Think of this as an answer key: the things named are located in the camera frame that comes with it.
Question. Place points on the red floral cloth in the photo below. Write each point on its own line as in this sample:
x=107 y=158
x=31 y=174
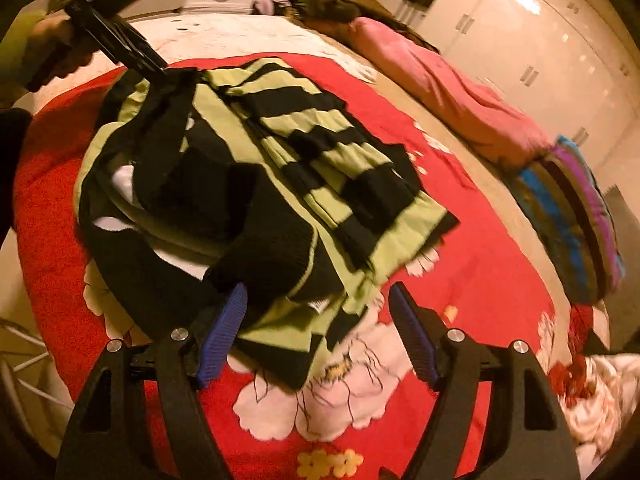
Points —
x=570 y=360

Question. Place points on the pink duvet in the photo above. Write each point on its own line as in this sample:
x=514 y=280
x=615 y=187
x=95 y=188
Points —
x=450 y=95

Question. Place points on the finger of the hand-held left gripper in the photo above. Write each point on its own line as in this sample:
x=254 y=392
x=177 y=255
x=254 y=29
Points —
x=120 y=40

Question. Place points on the multicolour striped pillow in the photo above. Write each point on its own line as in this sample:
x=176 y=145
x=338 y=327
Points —
x=575 y=210

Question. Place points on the green black striped frog sweater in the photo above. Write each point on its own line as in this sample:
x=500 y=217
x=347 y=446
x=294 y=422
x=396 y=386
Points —
x=300 y=160

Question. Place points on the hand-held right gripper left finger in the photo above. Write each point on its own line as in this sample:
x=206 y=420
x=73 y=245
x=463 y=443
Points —
x=225 y=330

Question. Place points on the red floral blanket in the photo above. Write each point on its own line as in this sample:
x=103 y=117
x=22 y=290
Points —
x=475 y=270

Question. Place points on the white metal drying rack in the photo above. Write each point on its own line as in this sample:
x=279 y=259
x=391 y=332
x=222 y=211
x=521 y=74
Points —
x=30 y=360

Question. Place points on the grey quilted headboard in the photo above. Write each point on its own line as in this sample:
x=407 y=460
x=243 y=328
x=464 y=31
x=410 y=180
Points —
x=622 y=220

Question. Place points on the person's left forearm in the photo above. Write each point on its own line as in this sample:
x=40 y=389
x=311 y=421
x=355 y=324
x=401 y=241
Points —
x=20 y=35

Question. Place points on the bed with beige sheet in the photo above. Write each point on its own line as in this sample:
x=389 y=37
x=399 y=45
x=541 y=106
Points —
x=490 y=180

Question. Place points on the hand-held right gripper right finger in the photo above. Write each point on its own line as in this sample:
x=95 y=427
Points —
x=412 y=330

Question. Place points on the white wardrobe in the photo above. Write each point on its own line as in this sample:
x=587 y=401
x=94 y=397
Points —
x=525 y=25

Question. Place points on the pile of white clothes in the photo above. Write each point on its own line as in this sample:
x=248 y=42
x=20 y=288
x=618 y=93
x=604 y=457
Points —
x=600 y=400

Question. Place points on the person's left hand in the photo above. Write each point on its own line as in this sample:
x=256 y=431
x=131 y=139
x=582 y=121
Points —
x=57 y=35

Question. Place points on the olive green coat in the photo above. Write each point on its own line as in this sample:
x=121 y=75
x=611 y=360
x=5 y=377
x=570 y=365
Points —
x=335 y=7

